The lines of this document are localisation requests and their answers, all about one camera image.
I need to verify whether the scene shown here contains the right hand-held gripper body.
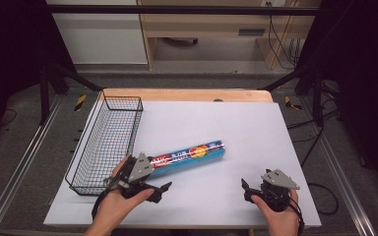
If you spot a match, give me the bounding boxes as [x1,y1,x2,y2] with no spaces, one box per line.
[259,168,301,213]

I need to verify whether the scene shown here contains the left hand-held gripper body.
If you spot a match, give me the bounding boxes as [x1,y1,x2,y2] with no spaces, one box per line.
[103,151,156,200]

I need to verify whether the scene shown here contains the colourful toothpaste box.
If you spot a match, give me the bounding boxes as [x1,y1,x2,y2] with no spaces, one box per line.
[148,140,226,178]

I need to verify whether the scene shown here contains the black wire basket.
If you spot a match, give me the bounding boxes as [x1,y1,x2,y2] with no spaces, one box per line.
[64,89,145,198]

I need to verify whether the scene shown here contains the person's right hand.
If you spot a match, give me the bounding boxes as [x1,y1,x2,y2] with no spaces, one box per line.
[250,188,301,236]

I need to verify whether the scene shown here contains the person's left hand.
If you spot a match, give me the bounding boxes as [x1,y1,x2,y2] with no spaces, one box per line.
[84,155,156,236]

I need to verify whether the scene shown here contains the white table mat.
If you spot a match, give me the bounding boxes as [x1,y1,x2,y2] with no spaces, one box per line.
[42,99,323,229]

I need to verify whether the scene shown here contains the wooden table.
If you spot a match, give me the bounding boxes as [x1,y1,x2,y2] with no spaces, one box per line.
[98,87,275,103]

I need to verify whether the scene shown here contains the white cabinet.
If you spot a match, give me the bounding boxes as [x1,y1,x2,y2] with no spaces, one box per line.
[45,0,149,65]

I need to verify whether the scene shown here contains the dark curtain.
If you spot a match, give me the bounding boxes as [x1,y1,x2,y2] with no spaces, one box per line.
[296,0,378,203]
[0,0,77,156]

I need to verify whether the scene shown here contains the wooden desk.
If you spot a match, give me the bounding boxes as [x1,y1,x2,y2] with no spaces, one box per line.
[137,0,320,71]

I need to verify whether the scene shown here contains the black right wrist strap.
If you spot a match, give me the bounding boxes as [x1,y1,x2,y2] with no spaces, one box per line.
[277,188,306,234]

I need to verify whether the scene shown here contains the black wrist strap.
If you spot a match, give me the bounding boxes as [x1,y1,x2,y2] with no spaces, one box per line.
[277,188,306,234]
[91,187,113,221]

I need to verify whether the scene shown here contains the black left wrist strap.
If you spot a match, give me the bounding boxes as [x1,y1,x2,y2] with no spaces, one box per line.
[91,187,113,221]

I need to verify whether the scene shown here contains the aluminium floor rail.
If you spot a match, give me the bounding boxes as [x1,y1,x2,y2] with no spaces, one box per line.
[0,93,64,236]
[298,96,377,236]

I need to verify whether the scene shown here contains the thin black floor cable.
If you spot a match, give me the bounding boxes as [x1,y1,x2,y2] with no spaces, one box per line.
[0,108,18,129]

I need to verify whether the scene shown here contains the black hanging cables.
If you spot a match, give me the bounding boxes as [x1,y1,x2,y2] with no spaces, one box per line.
[266,1,302,71]

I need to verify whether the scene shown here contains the black metal frame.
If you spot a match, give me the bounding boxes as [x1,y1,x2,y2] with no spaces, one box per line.
[38,4,325,128]

